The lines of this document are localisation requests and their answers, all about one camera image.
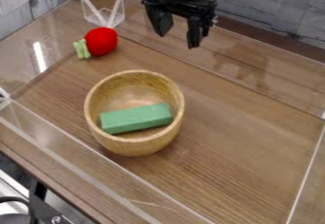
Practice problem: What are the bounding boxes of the green rectangular block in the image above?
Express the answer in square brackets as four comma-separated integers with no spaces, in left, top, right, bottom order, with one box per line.
[100,103,174,135]

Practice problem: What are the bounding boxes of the black cable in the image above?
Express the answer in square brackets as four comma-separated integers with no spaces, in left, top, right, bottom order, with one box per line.
[0,196,39,224]

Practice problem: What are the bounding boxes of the clear acrylic corner bracket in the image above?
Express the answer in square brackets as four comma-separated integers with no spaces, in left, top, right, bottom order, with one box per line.
[80,0,124,28]

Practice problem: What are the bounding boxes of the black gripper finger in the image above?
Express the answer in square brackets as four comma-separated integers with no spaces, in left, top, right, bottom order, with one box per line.
[144,5,174,37]
[187,16,210,48]

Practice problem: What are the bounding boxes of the clear acrylic tray walls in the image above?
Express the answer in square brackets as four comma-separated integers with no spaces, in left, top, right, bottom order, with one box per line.
[0,0,325,224]

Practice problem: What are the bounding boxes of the black table leg frame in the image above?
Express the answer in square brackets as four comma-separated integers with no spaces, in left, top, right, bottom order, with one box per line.
[27,178,87,224]

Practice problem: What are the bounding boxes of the red plush strawberry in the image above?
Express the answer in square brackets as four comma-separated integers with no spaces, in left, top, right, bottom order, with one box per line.
[72,27,118,59]

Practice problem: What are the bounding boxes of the wooden bowl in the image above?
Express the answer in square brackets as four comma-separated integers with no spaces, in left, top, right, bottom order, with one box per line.
[84,70,186,157]

